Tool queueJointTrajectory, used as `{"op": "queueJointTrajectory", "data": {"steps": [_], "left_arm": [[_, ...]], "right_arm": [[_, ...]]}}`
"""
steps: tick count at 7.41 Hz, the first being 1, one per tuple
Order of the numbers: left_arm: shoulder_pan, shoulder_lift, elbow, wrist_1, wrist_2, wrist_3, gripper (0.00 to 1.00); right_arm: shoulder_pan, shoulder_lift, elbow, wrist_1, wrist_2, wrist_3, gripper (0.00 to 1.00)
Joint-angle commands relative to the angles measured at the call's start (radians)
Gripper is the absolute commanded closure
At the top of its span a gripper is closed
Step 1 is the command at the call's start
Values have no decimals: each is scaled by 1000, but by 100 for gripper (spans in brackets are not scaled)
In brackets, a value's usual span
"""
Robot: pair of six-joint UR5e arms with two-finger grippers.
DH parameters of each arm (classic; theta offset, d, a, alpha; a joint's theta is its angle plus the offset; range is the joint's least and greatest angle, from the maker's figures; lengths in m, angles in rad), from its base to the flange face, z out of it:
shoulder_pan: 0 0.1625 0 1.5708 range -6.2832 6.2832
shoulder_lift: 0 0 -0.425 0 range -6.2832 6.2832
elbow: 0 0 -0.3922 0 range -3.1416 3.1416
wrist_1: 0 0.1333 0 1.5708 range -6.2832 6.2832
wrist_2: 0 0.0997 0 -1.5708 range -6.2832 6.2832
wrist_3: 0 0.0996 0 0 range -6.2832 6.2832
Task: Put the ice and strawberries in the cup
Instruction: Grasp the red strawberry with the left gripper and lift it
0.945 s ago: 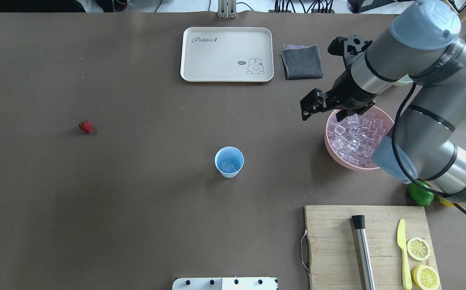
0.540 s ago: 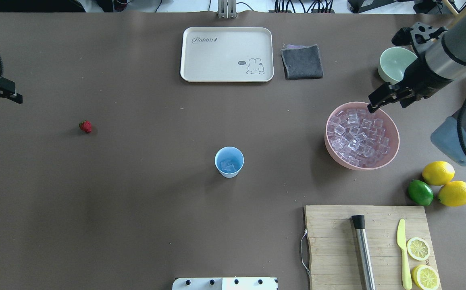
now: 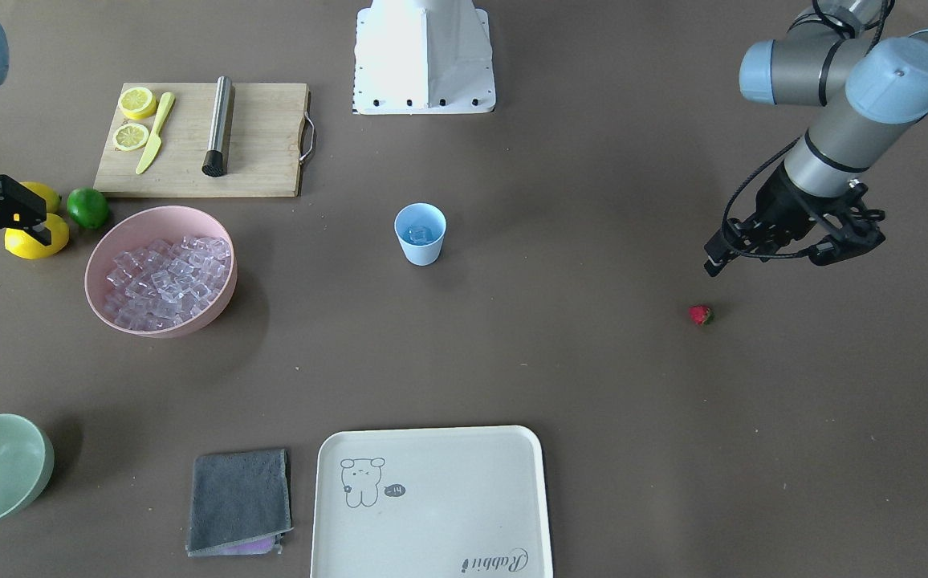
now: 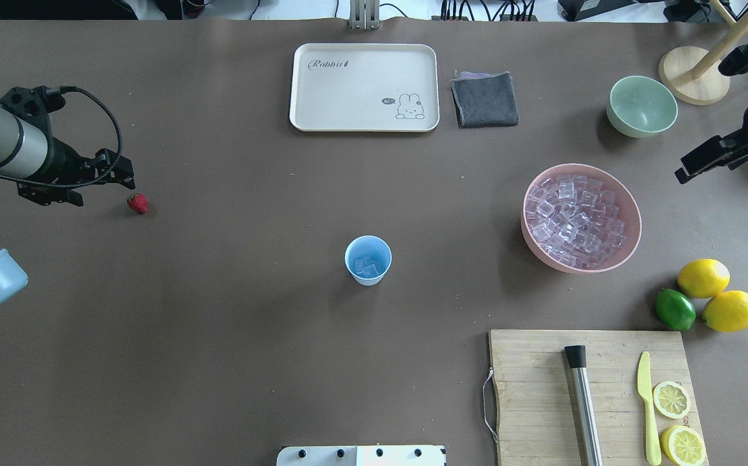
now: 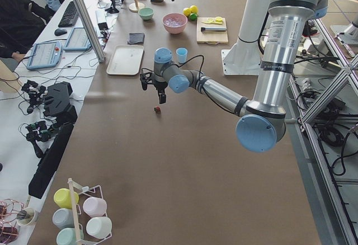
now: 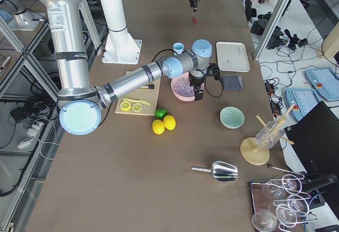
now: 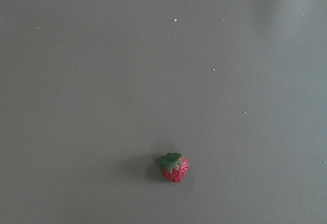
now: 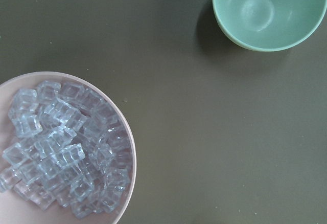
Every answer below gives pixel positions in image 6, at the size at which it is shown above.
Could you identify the pink bowl with ice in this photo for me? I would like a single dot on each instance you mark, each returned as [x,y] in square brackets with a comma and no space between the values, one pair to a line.
[182,89]

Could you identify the light blue cup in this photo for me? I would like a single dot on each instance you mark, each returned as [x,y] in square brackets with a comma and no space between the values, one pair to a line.
[178,48]

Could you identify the steel ice scoop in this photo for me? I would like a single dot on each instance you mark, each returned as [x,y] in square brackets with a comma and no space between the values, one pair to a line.
[220,171]

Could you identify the dark grey folded cloth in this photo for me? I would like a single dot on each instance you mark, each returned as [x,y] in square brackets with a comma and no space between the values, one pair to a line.
[232,82]

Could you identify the beige plastic tray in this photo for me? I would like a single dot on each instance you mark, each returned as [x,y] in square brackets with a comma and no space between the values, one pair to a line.
[232,57]

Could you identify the mint green bowl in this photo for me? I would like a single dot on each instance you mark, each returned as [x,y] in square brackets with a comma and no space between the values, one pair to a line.
[231,117]

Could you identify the yellow lemon upper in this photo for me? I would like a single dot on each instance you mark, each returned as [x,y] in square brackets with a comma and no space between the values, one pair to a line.
[169,122]

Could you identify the yellow lemon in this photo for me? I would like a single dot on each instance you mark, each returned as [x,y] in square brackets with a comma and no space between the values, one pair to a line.
[169,122]
[158,127]

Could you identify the green lime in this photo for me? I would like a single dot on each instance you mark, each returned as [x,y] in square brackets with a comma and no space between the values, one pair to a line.
[161,113]

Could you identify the wooden cutting board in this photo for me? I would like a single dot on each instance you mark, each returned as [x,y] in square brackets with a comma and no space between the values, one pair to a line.
[146,94]

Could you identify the yellow lemon lower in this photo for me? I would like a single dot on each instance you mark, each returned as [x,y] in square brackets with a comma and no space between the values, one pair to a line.
[158,127]

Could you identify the lemon slice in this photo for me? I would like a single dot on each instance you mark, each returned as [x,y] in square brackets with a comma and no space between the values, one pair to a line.
[137,107]
[125,105]

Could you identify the yellow plastic knife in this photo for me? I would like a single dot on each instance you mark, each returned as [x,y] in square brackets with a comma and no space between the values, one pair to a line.
[136,101]

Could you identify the clear glass on stand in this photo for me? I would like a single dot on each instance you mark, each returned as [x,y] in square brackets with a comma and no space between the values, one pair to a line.
[269,135]

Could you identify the black monitor lying flat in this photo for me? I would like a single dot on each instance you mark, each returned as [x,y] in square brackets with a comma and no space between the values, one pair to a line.
[315,139]

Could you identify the wine glass rack tray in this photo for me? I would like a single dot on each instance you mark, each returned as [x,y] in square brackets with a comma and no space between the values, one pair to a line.
[280,204]

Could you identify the knife with black handle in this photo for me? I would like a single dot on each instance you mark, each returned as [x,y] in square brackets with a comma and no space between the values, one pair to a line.
[150,86]

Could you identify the aluminium frame post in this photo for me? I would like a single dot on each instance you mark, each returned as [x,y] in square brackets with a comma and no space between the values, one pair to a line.
[268,31]

